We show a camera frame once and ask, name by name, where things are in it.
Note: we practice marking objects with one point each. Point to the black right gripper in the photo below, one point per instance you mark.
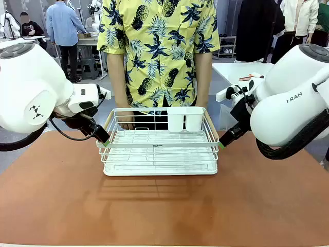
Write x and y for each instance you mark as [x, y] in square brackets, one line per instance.
[244, 113]

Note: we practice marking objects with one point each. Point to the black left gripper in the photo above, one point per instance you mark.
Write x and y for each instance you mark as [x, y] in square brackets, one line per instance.
[82, 123]

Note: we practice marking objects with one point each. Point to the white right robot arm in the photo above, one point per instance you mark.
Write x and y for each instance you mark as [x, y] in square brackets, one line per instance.
[285, 108]

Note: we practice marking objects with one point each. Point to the person's right forearm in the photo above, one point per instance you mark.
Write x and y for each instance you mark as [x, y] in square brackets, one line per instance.
[117, 77]

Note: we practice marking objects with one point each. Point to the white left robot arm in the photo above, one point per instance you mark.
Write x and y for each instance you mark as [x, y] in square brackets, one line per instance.
[30, 85]

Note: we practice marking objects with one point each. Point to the person's left forearm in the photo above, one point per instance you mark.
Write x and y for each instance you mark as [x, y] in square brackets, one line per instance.
[203, 77]

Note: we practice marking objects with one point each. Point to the person's right hand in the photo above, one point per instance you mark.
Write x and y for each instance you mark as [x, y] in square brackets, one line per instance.
[126, 118]

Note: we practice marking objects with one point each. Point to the person's left hand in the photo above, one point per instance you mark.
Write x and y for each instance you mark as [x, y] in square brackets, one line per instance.
[202, 105]

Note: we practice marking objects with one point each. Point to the black trousers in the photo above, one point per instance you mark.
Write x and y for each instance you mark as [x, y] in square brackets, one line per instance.
[149, 121]

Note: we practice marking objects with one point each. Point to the white plastic utensil holder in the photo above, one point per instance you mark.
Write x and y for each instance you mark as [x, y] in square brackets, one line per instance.
[180, 119]

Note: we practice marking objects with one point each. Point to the brown flat object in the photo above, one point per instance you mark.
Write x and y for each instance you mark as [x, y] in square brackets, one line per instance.
[250, 76]

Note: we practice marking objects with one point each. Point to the white side table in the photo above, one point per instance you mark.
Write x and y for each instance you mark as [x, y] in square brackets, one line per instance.
[234, 73]

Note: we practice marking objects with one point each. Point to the white plastic drip tray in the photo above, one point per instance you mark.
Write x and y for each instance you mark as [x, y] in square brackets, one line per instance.
[159, 171]

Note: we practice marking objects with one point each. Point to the grey plastic stool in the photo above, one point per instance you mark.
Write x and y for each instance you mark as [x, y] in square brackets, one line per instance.
[88, 68]

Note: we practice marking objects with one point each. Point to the white shoe rack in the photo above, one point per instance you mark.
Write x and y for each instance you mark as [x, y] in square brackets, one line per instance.
[227, 47]

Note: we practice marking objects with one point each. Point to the white background work table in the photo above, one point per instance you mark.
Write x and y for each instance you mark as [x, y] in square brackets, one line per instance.
[88, 42]

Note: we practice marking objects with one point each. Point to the cardboard box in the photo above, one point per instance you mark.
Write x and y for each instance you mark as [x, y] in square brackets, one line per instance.
[84, 35]

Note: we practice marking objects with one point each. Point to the person in pineapple shirt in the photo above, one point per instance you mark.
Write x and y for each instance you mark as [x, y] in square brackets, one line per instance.
[159, 51]

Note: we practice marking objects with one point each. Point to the black hanging garment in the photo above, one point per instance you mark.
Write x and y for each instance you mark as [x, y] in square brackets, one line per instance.
[254, 31]

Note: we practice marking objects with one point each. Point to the bystander in blue shirt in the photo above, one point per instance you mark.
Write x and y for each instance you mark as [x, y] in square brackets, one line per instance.
[65, 28]

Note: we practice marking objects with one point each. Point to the seated bystander in black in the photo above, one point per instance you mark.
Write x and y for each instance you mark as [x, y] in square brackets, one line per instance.
[30, 28]

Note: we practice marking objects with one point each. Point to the bystander in white jacket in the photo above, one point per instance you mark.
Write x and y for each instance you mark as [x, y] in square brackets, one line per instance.
[298, 23]

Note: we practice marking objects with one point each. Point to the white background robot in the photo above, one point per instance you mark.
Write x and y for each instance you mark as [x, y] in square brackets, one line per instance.
[9, 25]

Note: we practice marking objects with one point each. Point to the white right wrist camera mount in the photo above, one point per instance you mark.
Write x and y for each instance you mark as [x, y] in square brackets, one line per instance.
[227, 93]

